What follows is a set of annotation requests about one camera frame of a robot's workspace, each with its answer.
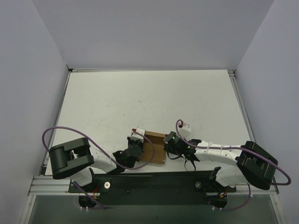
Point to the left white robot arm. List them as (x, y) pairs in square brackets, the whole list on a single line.
[(75, 159)]

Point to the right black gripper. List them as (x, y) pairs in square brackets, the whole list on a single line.
[(168, 138)]

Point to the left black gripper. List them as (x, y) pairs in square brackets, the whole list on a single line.
[(135, 144)]

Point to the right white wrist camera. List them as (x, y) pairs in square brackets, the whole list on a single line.
[(184, 129)]

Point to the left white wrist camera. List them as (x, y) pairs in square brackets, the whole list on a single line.
[(137, 134)]

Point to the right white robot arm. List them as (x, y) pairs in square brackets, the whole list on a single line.
[(247, 163)]

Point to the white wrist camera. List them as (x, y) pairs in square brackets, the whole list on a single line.
[(184, 129), (137, 134)]

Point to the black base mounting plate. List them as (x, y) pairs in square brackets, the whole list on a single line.
[(162, 188)]

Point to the aluminium frame rail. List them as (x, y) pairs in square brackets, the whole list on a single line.
[(104, 107)]

